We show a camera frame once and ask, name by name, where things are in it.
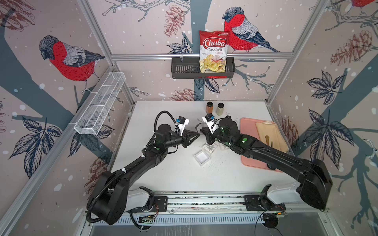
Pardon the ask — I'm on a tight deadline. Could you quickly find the Chuba cassava chips bag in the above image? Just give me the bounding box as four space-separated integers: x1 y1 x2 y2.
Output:
199 31 229 73

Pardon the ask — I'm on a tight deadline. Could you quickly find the orange spice jar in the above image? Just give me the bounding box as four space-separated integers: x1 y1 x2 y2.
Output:
206 101 213 114

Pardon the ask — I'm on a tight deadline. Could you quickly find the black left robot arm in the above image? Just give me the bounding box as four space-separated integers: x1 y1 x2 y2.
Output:
86 111 199 225

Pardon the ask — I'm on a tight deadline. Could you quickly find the aluminium mounting rail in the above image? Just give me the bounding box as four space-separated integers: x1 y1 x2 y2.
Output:
87 189 314 221

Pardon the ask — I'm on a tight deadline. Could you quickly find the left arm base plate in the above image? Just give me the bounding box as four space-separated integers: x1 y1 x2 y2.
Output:
131 196 168 213

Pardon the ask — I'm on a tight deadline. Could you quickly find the wooden cutting board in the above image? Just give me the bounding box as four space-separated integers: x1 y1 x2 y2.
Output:
256 121 289 153

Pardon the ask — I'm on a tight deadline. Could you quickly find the pink plastic tray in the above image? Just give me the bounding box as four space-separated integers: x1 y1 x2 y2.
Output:
240 118 272 171

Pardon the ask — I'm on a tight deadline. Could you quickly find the white mesh wall shelf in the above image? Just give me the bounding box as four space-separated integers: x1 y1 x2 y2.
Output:
74 72 126 135

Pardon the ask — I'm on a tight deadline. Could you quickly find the white gift box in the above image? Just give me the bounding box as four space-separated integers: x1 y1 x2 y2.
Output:
194 150 211 166

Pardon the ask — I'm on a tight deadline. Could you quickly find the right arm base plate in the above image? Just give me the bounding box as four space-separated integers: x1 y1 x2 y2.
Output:
244 195 286 211

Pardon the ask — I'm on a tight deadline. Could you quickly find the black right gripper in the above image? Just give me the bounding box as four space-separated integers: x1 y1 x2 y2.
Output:
198 125 233 148

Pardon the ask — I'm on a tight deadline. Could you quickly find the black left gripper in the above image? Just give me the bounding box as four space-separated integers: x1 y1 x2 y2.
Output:
164 130 199 149

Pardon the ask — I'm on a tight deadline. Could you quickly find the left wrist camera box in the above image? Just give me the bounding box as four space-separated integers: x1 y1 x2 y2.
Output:
176 116 190 136

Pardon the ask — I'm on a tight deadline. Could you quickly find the white lift-off lid jewelry box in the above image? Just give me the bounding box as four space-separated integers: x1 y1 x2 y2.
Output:
219 143 229 151

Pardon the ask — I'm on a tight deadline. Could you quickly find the beige spice jar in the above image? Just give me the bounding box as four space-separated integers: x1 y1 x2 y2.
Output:
216 102 224 116

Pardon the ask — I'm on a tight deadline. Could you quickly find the black wire wall basket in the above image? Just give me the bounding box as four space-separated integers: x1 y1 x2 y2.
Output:
171 57 235 79

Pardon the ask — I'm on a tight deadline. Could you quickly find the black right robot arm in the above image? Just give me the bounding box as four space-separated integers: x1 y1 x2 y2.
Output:
200 113 333 210

